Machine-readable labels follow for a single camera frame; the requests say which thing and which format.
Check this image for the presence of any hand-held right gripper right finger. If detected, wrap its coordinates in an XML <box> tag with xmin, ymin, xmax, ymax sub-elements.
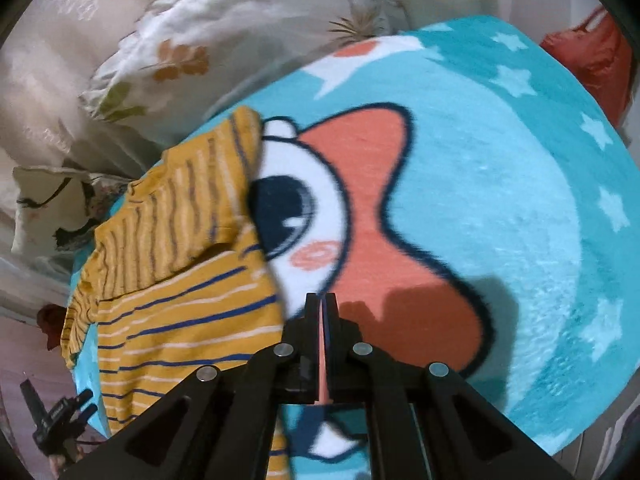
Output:
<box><xmin>322</xmin><ymin>292</ymin><xmax>576</xmax><ymax>480</ymax></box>

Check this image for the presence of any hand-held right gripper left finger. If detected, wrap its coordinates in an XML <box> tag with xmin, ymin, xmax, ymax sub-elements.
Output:
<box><xmin>59</xmin><ymin>292</ymin><xmax>321</xmax><ymax>480</ymax></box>

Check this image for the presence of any yellow striped shirt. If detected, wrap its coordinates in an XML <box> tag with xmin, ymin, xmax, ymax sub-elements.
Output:
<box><xmin>60</xmin><ymin>106</ymin><xmax>293</xmax><ymax>480</ymax></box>

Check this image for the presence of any blue cartoon blanket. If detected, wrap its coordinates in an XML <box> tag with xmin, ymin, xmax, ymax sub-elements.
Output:
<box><xmin>67</xmin><ymin>15</ymin><xmax>633</xmax><ymax>480</ymax></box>

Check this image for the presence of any dark red cloth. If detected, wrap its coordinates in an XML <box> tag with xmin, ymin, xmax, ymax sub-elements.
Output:
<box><xmin>37</xmin><ymin>304</ymin><xmax>69</xmax><ymax>352</ymax></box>

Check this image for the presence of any black tripod device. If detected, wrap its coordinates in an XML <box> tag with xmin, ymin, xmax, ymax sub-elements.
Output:
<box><xmin>19</xmin><ymin>379</ymin><xmax>101</xmax><ymax>466</ymax></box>

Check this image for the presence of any figure print pillow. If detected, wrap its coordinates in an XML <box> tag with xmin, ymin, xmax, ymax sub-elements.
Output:
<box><xmin>11</xmin><ymin>165</ymin><xmax>131</xmax><ymax>256</ymax></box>

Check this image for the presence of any leaf print pillow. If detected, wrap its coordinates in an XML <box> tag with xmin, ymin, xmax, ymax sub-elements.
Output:
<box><xmin>80</xmin><ymin>0</ymin><xmax>416</xmax><ymax>126</ymax></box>

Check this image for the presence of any red bag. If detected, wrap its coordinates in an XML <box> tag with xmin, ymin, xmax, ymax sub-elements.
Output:
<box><xmin>540</xmin><ymin>7</ymin><xmax>633</xmax><ymax>128</ymax></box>

